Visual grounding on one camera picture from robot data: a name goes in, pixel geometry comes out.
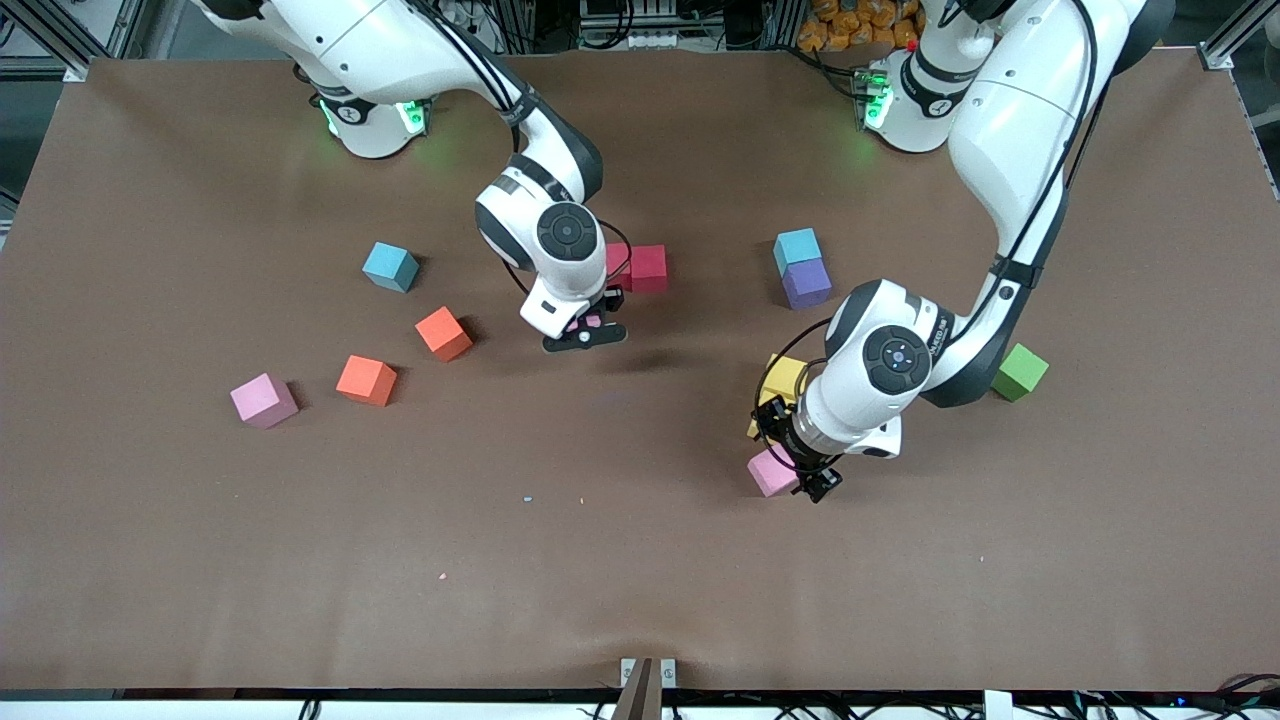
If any orange foam cube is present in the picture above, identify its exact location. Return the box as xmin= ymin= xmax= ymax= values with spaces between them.
xmin=335 ymin=354 xmax=398 ymax=407
xmin=414 ymin=306 xmax=474 ymax=363

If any purple foam cube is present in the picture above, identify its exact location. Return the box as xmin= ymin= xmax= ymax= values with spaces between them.
xmin=781 ymin=258 xmax=833 ymax=311

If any light blue foam cube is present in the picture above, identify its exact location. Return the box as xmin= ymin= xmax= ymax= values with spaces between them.
xmin=361 ymin=241 xmax=421 ymax=294
xmin=773 ymin=228 xmax=824 ymax=273

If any brown table cover sheet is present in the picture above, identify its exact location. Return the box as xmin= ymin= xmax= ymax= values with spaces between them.
xmin=0 ymin=45 xmax=1280 ymax=693

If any green foam cube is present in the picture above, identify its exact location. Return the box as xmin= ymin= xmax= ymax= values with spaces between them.
xmin=992 ymin=342 xmax=1051 ymax=403

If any white electronics box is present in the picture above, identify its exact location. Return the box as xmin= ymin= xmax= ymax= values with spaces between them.
xmin=578 ymin=0 xmax=683 ymax=51

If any metal table clamp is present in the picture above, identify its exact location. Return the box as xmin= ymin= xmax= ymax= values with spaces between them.
xmin=618 ymin=656 xmax=678 ymax=720

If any bag of orange fruits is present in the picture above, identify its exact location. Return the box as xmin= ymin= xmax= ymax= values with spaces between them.
xmin=797 ymin=0 xmax=926 ymax=53

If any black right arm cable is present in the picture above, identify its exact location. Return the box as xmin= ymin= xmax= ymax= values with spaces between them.
xmin=425 ymin=0 xmax=635 ymax=291

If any black cable bundle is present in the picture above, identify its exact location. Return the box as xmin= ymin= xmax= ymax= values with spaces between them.
xmin=1040 ymin=672 xmax=1280 ymax=720

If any aluminium frame strut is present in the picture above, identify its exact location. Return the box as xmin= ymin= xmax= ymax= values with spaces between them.
xmin=0 ymin=0 xmax=151 ymax=83
xmin=1200 ymin=0 xmax=1280 ymax=73

